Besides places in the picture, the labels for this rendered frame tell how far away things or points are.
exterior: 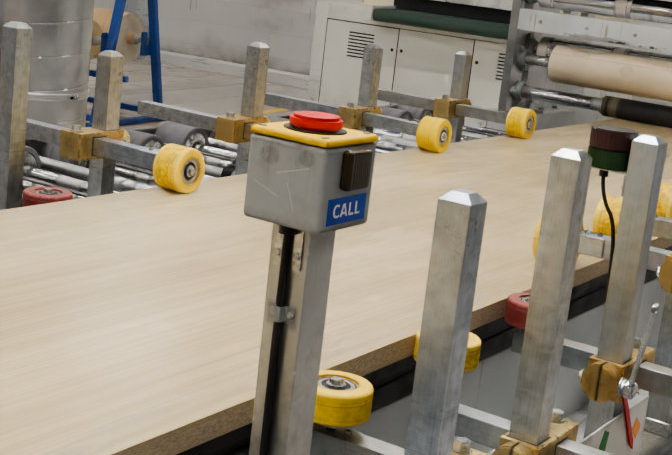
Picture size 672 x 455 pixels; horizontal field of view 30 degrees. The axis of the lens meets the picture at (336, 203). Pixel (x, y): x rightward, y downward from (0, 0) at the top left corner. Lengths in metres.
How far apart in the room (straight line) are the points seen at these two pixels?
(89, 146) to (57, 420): 1.17
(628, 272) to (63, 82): 3.92
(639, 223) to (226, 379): 0.59
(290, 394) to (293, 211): 0.15
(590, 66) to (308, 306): 3.23
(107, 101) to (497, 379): 0.92
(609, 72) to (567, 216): 2.73
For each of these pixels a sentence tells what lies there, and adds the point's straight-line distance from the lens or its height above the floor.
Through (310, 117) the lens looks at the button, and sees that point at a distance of 0.92.
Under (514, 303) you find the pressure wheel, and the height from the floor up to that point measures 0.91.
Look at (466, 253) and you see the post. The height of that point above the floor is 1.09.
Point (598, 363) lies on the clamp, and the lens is 1.65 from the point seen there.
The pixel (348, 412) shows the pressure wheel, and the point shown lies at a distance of 1.31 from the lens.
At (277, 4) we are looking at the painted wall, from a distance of 11.77.
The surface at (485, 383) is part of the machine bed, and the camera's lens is 1.84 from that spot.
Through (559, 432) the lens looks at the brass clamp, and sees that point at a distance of 1.51.
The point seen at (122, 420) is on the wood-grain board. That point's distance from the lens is 1.21.
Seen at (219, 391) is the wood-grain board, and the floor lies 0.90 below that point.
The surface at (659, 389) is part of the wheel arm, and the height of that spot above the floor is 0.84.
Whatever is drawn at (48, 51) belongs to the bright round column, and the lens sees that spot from 5.27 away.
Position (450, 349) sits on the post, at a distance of 1.19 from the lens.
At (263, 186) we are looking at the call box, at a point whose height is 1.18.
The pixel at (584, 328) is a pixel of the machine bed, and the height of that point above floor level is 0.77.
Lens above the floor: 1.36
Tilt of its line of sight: 12 degrees down
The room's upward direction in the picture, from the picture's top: 7 degrees clockwise
